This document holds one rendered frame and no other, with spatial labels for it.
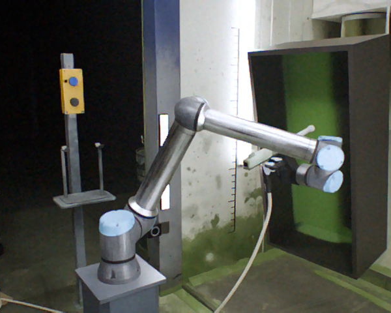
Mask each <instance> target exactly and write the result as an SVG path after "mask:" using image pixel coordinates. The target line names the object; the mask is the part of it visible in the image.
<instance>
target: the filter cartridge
mask: <svg viewBox="0 0 391 313"><path fill-rule="evenodd" d="M386 15H387V13H386V12H356V13H351V14H345V15H343V16H340V19H341V38H346V37H361V36H369V35H383V34H386Z"/></svg>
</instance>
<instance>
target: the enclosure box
mask: <svg viewBox="0 0 391 313"><path fill-rule="evenodd" d="M247 59H248V72H249V79H250V85H251V92H252V104H253V117H254V122H256V123H261V124H264V125H268V126H270V127H274V128H279V129H282V130H284V131H286V132H291V133H293V134H298V133H299V132H301V131H303V130H304V129H306V128H307V127H308V126H310V125H313V126H314V128H315V129H314V131H313V132H309V133H307V134H306V135H304V136H305V137H308V138H311V139H316V140H318V139H319V136H333V137H339V138H342V145H341V150H342V151H343V154H344V159H343V163H342V165H341V166H340V167H339V170H338V171H340V172H342V174H343V180H342V183H341V186H340V188H339V189H338V190H337V191H336V192H325V191H324V190H319V189H316V188H312V187H308V186H304V185H299V186H298V185H294V184H291V183H289V182H287V183H286V184H282V183H281V182H277V181H276V171H274V172H271V178H272V182H271V187H272V192H271V200H272V207H271V212H270V218H269V220H268V225H267V228H266V235H267V244H268V245H270V246H273V247H275V248H279V249H281V250H284V251H285V252H287V253H289V254H292V255H294V256H297V257H299V258H302V259H304V260H308V261H310V262H313V263H316V264H317V265H320V266H323V267H326V268H328V269H331V270H332V271H334V272H336V273H339V274H342V275H345V276H348V277H349V278H352V279H355V280H358V279H359V278H360V277H361V276H362V275H363V273H364V272H365V271H366V270H367V269H368V268H369V267H370V266H371V265H373V264H374V263H375V262H376V261H377V259H378V258H379V256H380V255H381V254H382V253H383V252H384V251H385V250H386V244H387V236H388V150H389V107H390V80H389V64H390V34H383V35H369V36H361V37H346V38H331V39H323V40H308V41H305V40H301V42H299V41H293V42H284V43H283V44H282V43H281V44H278V45H275V46H269V47H266V48H261V49H258V50H253V51H249V52H247Z"/></svg>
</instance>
